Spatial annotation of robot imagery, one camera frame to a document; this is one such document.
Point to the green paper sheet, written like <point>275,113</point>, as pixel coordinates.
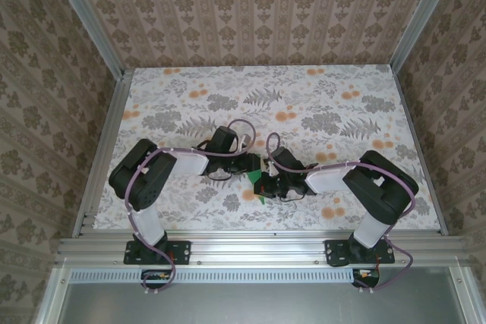
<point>253,176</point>

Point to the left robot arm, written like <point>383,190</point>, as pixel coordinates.
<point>140,183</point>

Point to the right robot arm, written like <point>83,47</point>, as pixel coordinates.
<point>383,191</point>

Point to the floral tablecloth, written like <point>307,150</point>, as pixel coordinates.
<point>228,210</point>

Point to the wide aluminium mounting beam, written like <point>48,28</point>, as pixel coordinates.
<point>258,250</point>

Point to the grey metal panel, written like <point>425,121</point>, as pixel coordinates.
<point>266,305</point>

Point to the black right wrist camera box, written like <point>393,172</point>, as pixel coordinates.
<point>284,160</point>

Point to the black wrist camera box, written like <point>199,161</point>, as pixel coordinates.
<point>284,160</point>
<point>224,139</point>

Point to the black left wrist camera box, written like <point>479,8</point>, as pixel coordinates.
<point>224,139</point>

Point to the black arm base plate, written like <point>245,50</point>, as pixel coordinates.
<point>334,252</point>
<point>182,252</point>

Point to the aluminium side rail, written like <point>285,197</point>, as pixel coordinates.
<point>102,157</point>
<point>421,149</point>

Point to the aluminium frame post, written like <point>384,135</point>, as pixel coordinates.
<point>421,16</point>
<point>87,20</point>

